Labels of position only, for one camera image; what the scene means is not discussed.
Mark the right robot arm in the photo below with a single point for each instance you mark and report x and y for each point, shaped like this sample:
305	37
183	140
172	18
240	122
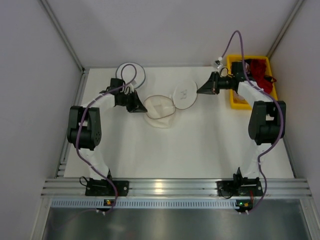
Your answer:
267	120

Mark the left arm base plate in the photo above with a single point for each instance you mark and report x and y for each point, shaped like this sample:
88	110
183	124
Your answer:
102	188

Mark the white mesh bag blue trim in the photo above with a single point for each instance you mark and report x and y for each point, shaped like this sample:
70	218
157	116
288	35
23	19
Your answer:
131	72

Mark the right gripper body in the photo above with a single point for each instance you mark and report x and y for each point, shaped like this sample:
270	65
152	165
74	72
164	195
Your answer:
216	82

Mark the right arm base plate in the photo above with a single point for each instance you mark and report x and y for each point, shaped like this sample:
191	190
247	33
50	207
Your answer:
239	186

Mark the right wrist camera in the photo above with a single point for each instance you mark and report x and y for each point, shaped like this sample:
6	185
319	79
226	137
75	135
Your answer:
218	64

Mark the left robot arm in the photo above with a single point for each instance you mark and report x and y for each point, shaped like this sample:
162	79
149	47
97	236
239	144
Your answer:
84	123

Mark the slotted cable duct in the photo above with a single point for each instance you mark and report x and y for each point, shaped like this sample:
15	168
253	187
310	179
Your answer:
149	203

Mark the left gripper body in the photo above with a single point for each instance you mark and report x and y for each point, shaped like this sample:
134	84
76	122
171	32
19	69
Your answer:
128	100

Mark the aluminium front rail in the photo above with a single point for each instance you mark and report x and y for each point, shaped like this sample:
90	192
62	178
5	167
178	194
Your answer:
283	188

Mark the red lace bra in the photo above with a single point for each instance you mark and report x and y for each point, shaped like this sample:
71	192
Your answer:
258	71

